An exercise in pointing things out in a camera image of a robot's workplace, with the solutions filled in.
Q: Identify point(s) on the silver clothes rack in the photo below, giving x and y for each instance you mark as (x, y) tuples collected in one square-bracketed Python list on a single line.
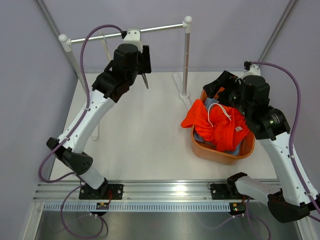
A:
[(181, 83)]

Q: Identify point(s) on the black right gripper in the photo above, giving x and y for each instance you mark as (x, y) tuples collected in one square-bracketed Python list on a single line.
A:
[(225, 79)]

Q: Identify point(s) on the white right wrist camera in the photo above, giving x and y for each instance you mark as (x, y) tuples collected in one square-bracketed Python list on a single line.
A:
[(251, 69)]

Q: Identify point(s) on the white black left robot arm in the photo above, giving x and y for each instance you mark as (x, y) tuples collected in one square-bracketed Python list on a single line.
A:
[(116, 79)]

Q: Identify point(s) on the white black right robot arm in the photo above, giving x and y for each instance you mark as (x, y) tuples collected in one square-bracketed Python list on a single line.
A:
[(296, 197)]

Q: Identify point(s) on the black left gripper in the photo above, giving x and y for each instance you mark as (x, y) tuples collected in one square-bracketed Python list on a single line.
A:
[(143, 58)]

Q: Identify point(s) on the light blue shorts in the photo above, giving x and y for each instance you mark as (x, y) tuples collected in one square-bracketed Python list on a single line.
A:
[(207, 140)]

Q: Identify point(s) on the white plastic hanger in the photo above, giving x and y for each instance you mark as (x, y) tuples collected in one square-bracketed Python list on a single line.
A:
[(105, 46)]

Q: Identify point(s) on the orange plastic basket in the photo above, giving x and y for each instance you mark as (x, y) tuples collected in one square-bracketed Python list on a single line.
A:
[(218, 132)]

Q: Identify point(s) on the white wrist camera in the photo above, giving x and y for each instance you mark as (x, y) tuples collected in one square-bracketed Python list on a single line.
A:
[(133, 37), (251, 69)]

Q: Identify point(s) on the aluminium mounting rail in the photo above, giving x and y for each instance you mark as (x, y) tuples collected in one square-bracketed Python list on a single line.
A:
[(135, 191)]

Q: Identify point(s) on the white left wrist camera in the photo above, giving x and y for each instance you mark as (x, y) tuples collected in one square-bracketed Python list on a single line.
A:
[(133, 37)]

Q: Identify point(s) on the white slotted cable duct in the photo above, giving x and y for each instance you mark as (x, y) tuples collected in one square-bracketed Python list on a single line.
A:
[(153, 207)]

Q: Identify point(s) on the orange shorts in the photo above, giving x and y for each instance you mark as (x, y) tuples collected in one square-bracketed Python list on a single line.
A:
[(217, 125)]

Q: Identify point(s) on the grey hanger with metal hook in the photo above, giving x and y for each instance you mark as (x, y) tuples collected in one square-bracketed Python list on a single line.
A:
[(145, 80)]

